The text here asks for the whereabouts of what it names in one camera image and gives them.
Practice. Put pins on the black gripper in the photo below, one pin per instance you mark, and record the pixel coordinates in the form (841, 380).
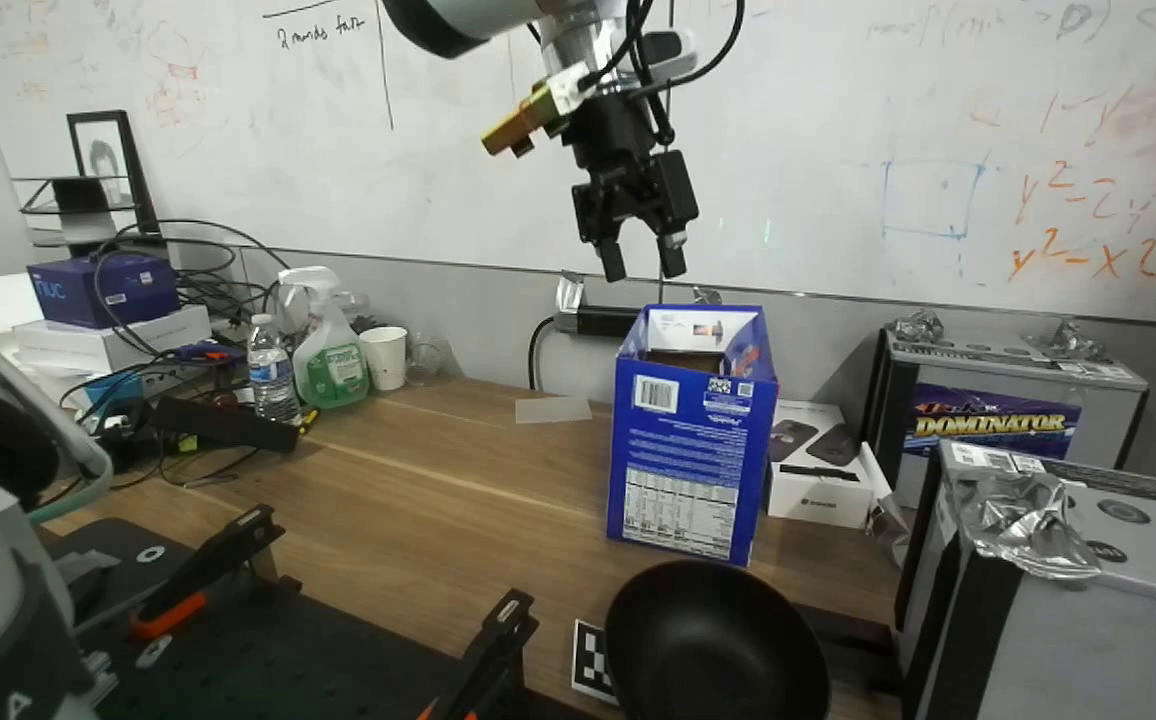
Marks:
(624, 153)

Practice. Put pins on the blue cardboard box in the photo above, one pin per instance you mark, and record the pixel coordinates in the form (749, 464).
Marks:
(689, 464)

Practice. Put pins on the flat white cardboard box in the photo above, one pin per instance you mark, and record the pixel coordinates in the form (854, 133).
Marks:
(822, 500)

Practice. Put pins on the dark blue box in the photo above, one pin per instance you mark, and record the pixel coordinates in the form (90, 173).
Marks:
(80, 293)

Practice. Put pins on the white box stack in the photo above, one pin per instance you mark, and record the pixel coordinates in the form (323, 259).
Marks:
(80, 348)

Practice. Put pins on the black power strip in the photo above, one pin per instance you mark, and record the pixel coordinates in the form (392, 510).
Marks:
(597, 321)

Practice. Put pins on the white paper cup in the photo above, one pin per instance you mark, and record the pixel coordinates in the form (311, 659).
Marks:
(384, 362)

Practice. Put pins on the small crumpled foil piece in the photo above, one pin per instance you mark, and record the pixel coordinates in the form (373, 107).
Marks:
(920, 328)
(1067, 345)

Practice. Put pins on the green spray bottle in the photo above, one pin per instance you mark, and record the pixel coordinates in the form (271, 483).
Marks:
(330, 375)

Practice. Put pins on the clear plastic water bottle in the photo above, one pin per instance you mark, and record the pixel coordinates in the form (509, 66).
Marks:
(271, 380)

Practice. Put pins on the grey battery with Dominator label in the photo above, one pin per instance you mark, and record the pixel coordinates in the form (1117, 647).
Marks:
(1003, 424)

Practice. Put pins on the black round bowl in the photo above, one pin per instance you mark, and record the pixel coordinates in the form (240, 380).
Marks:
(718, 647)

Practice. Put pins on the black white fiducial tag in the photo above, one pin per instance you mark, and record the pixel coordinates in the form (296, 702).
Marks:
(594, 663)

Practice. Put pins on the plain black clamp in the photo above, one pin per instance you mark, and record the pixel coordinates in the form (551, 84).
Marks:
(497, 647)

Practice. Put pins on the long black bar tool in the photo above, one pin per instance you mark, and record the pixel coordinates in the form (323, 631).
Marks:
(222, 424)

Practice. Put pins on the large crumpled foil sheet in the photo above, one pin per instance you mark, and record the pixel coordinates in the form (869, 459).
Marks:
(1022, 524)

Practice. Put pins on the black metal stand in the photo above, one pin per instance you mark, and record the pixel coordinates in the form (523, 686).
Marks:
(80, 203)

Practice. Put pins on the large plain grey battery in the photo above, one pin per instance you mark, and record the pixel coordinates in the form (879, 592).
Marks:
(1109, 625)

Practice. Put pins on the white wall whiteboard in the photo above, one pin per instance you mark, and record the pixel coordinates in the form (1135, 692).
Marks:
(869, 107)

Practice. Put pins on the black picture frame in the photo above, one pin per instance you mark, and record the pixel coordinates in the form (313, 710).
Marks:
(103, 153)

